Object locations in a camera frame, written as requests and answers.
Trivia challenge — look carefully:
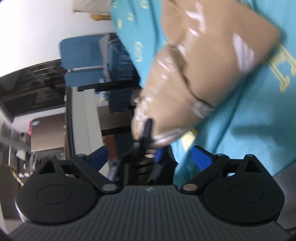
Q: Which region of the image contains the grey pillow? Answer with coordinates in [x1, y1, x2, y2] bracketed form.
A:
[72, 0, 112, 15]

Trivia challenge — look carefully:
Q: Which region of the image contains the cardboard box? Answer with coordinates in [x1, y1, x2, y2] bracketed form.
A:
[31, 113, 65, 152]

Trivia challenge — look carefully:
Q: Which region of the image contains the teal patterned bed sheet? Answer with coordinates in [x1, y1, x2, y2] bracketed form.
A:
[111, 1, 295, 187]

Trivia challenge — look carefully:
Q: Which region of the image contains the blue fabric chair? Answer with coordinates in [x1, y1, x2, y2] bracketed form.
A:
[59, 33, 142, 114]

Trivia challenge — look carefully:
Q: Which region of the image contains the white desk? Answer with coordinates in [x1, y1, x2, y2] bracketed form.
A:
[65, 87, 103, 157]

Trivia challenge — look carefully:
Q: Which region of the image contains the small white plush doll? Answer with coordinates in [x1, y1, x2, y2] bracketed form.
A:
[98, 91, 108, 103]

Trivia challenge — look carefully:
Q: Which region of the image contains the dark window with grille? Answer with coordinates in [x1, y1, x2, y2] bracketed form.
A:
[1, 59, 66, 117]

